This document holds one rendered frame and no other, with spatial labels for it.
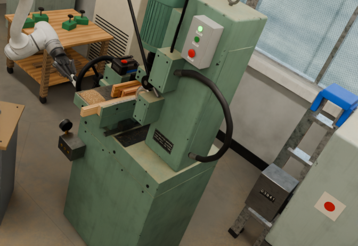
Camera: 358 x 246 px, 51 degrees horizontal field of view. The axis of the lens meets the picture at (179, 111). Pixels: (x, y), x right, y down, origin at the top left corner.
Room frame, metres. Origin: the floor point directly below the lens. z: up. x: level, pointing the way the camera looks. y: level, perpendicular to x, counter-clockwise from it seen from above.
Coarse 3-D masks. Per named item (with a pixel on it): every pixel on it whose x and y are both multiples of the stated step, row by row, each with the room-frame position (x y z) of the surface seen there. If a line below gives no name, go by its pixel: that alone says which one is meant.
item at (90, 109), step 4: (124, 96) 1.47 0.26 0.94; (128, 96) 1.48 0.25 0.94; (112, 100) 1.41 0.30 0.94; (92, 104) 1.32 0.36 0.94; (96, 104) 1.33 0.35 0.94; (84, 108) 1.28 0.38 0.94; (88, 108) 1.29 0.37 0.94; (92, 108) 1.30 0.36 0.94; (96, 108) 1.32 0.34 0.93; (80, 112) 1.28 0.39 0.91; (84, 112) 1.27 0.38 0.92; (88, 112) 1.29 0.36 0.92; (92, 112) 1.31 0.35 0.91; (96, 112) 1.33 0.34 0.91; (84, 116) 1.27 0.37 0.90
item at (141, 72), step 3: (141, 66) 1.56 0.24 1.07; (138, 69) 1.55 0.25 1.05; (141, 69) 1.54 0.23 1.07; (144, 69) 1.54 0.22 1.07; (138, 72) 1.55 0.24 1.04; (141, 72) 1.54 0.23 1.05; (144, 72) 1.53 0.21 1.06; (138, 75) 1.55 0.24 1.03; (141, 75) 1.54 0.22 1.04; (144, 75) 1.53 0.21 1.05; (135, 78) 1.56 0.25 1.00; (138, 78) 1.55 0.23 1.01; (141, 78) 1.53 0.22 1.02
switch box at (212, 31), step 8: (200, 16) 1.28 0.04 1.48; (192, 24) 1.26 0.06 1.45; (200, 24) 1.24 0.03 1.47; (208, 24) 1.23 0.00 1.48; (216, 24) 1.26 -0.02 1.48; (192, 32) 1.25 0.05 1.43; (200, 32) 1.23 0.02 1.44; (208, 32) 1.22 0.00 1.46; (216, 32) 1.23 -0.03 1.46; (192, 40) 1.25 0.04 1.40; (200, 40) 1.23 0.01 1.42; (208, 40) 1.21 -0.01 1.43; (216, 40) 1.24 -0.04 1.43; (184, 48) 1.26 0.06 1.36; (192, 48) 1.24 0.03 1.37; (200, 48) 1.22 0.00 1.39; (208, 48) 1.22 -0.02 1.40; (184, 56) 1.25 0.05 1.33; (200, 56) 1.22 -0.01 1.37; (208, 56) 1.23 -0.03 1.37; (200, 64) 1.21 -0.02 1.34; (208, 64) 1.25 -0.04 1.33
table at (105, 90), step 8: (104, 80) 1.66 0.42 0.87; (96, 88) 1.51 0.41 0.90; (104, 88) 1.54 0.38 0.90; (80, 96) 1.41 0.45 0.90; (104, 96) 1.47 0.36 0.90; (80, 104) 1.39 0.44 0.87; (88, 104) 1.37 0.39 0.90; (120, 112) 1.40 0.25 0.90; (128, 112) 1.44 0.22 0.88; (96, 120) 1.32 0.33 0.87; (104, 120) 1.33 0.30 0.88; (112, 120) 1.36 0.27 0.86; (120, 120) 1.41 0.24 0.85
